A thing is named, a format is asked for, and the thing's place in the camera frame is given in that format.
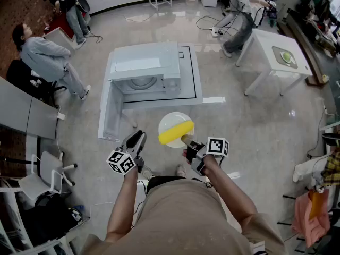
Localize small white plate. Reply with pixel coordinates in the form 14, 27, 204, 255
280, 50, 296, 65

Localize yellow corn cob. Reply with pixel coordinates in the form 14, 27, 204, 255
158, 120, 196, 145

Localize orange cloth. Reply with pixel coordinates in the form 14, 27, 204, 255
309, 190, 330, 220

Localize white round plate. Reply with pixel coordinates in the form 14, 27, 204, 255
158, 112, 196, 149

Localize black pan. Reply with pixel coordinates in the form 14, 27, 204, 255
322, 132, 340, 147

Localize person's left forearm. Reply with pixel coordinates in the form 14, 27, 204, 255
105, 166, 139, 244

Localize dark wooden bench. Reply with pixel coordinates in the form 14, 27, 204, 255
277, 8, 340, 86

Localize white microwave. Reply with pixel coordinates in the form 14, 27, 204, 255
97, 41, 182, 142

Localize pink cloth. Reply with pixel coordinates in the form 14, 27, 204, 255
292, 189, 332, 248

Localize white office chair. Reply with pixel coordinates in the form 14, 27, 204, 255
18, 150, 78, 201

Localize person's black shorts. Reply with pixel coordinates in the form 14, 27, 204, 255
146, 175, 186, 193

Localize person's beige shirt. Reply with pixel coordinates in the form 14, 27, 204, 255
79, 178, 286, 255

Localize white side table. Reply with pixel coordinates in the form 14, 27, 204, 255
235, 28, 313, 97

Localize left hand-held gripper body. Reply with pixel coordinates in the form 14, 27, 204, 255
106, 141, 146, 175

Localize grey desk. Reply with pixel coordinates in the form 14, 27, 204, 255
0, 75, 60, 140

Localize black office chair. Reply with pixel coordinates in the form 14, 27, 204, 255
5, 59, 67, 108

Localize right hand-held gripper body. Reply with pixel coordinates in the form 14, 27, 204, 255
186, 137, 230, 176

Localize white metal shelf frame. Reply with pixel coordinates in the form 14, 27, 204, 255
0, 181, 91, 255

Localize white boxy appliance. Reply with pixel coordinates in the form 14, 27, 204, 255
44, 27, 78, 50

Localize black backpack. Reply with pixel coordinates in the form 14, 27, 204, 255
22, 192, 83, 247

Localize person's right forearm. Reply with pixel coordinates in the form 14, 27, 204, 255
203, 154, 264, 233

